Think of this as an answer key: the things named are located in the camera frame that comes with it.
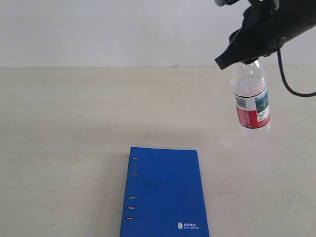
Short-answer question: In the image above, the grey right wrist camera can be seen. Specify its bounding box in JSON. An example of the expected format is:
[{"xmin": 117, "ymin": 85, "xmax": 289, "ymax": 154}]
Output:
[{"xmin": 214, "ymin": 0, "xmax": 230, "ymax": 7}]

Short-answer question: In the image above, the blue ring-binder notebook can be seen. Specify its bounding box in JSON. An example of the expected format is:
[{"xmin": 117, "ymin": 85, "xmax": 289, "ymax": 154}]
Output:
[{"xmin": 120, "ymin": 147, "xmax": 210, "ymax": 237}]

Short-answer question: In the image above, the clear water bottle red cap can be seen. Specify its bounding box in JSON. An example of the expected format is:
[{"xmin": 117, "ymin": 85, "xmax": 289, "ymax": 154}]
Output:
[{"xmin": 231, "ymin": 60, "xmax": 271, "ymax": 137}]

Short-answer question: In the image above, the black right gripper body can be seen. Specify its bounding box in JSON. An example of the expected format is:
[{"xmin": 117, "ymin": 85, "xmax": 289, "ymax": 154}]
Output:
[{"xmin": 229, "ymin": 0, "xmax": 316, "ymax": 58}]

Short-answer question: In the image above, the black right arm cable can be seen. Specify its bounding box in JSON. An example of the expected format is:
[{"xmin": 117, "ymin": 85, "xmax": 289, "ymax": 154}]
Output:
[{"xmin": 276, "ymin": 39, "xmax": 316, "ymax": 97}]

